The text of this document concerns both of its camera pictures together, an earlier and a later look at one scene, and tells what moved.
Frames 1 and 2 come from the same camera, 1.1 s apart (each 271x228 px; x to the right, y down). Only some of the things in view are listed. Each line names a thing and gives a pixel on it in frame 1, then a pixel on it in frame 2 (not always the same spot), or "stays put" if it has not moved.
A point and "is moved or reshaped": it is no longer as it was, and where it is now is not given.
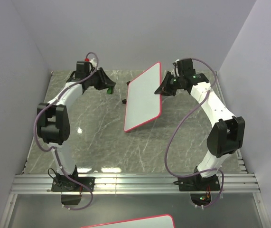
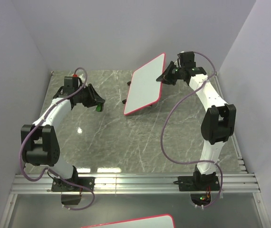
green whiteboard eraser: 109,90 -> 100,107
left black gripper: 104,79 -> 94,98
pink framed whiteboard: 142,106 is moved or reshaped
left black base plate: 65,184 stays put
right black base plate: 195,183 stays put
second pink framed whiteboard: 163,221 stays put
